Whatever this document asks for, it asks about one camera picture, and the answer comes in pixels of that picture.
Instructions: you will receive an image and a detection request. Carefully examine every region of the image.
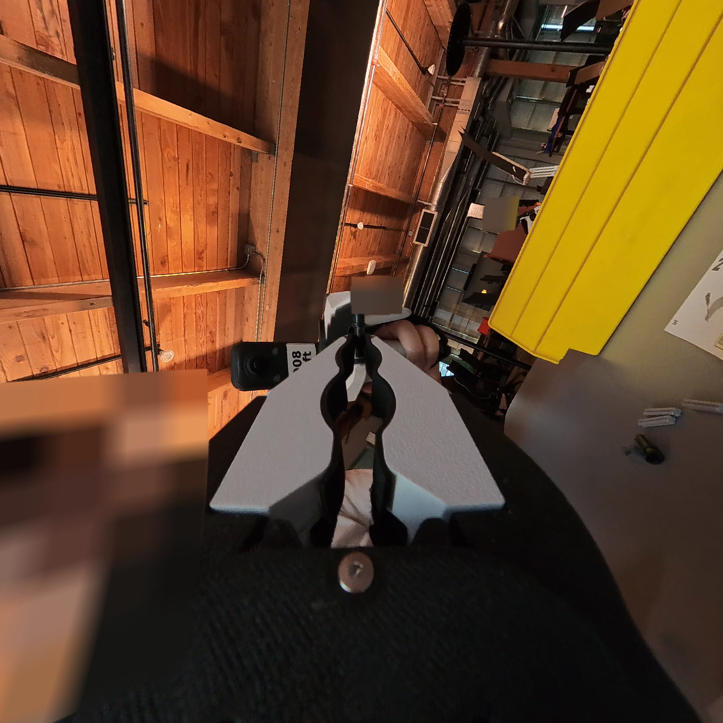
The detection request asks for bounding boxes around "black steel beam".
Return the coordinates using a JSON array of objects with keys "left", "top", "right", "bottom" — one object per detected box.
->
[{"left": 68, "top": 0, "right": 150, "bottom": 374}]

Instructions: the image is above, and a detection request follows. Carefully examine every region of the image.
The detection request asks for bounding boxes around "white instruction sheet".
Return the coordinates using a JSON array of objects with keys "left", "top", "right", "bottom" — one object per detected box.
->
[{"left": 665, "top": 249, "right": 723, "bottom": 362}]

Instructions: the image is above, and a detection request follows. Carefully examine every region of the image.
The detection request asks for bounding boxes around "dark brass pin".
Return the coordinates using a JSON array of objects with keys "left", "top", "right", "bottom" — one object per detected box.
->
[{"left": 624, "top": 433, "right": 665, "bottom": 465}]

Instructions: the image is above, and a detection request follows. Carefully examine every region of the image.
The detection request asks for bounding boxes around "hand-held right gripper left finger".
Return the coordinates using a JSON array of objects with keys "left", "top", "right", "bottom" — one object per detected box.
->
[{"left": 210, "top": 337, "right": 357, "bottom": 546}]

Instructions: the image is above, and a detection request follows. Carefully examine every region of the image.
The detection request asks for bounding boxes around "yellow plastic bin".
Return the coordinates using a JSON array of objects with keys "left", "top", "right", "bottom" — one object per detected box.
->
[{"left": 488, "top": 0, "right": 723, "bottom": 363}]

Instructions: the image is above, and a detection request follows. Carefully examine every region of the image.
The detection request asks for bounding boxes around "person's left hand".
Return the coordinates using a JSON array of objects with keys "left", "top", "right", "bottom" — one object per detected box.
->
[{"left": 373, "top": 319, "right": 442, "bottom": 386}]

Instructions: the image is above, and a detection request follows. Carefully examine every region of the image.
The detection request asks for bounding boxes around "black round ceiling lamp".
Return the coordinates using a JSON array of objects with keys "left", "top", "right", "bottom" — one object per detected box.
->
[{"left": 445, "top": 3, "right": 473, "bottom": 78}]

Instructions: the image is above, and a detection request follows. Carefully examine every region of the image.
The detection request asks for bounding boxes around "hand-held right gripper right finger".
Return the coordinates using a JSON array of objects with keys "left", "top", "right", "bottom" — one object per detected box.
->
[{"left": 366, "top": 337, "right": 505, "bottom": 546}]

